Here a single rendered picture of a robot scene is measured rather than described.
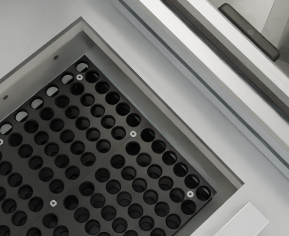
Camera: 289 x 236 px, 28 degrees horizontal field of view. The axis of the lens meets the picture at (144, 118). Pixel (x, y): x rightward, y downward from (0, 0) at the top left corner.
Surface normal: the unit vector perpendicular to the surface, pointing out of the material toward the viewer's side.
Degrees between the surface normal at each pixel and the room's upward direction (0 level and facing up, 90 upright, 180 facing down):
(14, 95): 90
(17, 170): 0
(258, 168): 0
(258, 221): 0
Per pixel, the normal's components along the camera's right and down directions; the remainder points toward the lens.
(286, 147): -0.50, 0.22
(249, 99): 0.03, -0.32
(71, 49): 0.68, 0.70
